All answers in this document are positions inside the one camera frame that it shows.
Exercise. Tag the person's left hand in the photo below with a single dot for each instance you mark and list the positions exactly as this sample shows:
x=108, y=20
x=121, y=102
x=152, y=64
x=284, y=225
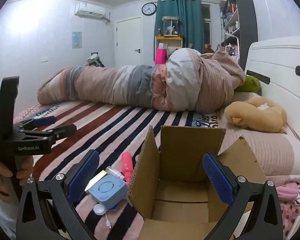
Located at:
x=0, y=177

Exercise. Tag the yellow side table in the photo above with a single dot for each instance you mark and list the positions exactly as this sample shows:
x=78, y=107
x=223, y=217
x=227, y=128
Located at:
x=168, y=38

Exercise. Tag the pink ribbed bedding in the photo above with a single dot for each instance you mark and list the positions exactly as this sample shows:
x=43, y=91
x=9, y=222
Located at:
x=265, y=155

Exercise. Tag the teal curtain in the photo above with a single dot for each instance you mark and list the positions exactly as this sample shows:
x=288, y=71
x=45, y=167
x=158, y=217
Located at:
x=187, y=22

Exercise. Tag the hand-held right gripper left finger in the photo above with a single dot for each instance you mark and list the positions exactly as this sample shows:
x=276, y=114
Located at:
x=83, y=176

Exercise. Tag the white bed headboard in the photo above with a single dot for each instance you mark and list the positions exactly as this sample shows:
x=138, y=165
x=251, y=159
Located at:
x=277, y=60

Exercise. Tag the pink plastic bottle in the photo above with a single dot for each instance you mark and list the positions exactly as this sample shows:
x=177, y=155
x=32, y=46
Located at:
x=127, y=165

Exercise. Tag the glass display case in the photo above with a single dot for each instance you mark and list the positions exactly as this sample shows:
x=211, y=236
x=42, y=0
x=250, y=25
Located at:
x=170, y=26

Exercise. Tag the striped fleece blanket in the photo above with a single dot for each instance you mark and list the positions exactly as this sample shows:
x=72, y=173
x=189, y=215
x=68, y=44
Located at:
x=102, y=130

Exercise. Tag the white door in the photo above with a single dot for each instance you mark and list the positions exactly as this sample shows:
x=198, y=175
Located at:
x=128, y=42

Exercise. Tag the dark tall bookshelf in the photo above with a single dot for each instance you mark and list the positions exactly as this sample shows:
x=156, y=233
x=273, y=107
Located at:
x=242, y=17

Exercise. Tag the rolled pink grey duvet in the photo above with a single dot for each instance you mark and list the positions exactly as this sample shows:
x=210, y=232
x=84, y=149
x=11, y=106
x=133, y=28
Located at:
x=115, y=85

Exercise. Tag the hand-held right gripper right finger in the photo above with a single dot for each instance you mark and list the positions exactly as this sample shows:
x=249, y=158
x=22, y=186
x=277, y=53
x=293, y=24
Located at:
x=218, y=180

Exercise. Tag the blue square device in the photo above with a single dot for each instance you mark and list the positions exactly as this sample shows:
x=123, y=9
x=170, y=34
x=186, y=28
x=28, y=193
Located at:
x=107, y=188

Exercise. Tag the window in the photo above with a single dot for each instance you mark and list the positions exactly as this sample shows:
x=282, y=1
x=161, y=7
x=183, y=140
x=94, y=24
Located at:
x=206, y=20

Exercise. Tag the round wall clock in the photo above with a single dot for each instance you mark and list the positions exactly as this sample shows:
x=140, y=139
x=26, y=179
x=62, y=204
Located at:
x=149, y=8

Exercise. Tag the pink box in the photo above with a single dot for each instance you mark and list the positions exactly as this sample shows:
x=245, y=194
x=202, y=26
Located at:
x=160, y=56

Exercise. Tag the white air conditioner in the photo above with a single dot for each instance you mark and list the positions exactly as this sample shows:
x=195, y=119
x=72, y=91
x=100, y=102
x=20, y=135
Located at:
x=90, y=11

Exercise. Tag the small silver clear bottle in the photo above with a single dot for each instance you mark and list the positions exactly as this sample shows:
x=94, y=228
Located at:
x=113, y=172

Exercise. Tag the white round lens case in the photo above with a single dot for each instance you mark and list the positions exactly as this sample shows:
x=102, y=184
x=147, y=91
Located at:
x=100, y=209

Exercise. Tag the person's left forearm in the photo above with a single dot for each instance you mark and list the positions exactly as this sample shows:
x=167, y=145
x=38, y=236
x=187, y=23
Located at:
x=2, y=212

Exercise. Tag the brown plush toy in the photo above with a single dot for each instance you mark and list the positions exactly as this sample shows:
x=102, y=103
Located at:
x=260, y=117

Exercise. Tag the light blue wall poster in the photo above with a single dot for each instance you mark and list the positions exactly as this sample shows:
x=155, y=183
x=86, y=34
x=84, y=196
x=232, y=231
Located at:
x=77, y=40

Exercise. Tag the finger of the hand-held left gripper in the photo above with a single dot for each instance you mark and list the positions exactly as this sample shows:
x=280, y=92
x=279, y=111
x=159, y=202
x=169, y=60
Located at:
x=46, y=121
x=62, y=131

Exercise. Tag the pink printed pillow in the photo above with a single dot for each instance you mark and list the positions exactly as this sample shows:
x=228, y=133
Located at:
x=290, y=205

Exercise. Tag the brown cardboard box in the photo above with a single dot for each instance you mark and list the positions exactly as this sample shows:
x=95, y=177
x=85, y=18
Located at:
x=185, y=150

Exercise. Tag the cream flat box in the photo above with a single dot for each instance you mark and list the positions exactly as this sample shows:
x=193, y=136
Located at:
x=96, y=180

